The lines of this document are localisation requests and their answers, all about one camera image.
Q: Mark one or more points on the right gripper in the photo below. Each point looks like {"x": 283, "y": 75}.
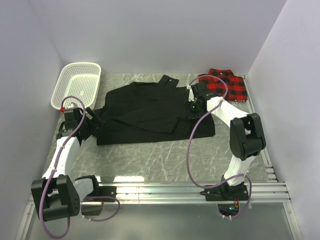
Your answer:
{"x": 192, "y": 115}

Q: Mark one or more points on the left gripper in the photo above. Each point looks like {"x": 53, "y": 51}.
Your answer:
{"x": 95, "y": 122}

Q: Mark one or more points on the black long sleeve shirt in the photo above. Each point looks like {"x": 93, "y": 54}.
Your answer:
{"x": 145, "y": 112}

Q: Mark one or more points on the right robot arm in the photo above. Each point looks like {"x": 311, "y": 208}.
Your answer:
{"x": 246, "y": 137}

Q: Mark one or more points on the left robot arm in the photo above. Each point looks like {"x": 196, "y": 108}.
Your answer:
{"x": 55, "y": 195}

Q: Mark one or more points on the red black plaid shirt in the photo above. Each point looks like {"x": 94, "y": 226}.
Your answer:
{"x": 236, "y": 89}

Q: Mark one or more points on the white perforated plastic basket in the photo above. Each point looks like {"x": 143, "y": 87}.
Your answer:
{"x": 80, "y": 80}

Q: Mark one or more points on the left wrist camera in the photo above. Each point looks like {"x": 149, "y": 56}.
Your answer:
{"x": 68, "y": 106}

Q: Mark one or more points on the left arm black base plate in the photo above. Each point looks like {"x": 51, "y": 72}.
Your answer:
{"x": 107, "y": 191}

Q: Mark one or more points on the aluminium front rail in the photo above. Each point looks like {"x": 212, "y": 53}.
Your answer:
{"x": 187, "y": 193}

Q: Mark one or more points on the aluminium rail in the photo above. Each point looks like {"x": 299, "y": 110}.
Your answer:
{"x": 187, "y": 193}
{"x": 260, "y": 134}

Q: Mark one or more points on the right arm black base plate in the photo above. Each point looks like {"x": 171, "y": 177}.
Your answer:
{"x": 225, "y": 192}

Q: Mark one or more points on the black box under rail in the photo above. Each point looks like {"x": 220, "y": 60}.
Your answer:
{"x": 91, "y": 210}

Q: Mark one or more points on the aluminium right side rail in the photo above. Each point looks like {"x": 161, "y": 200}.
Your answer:
{"x": 260, "y": 134}

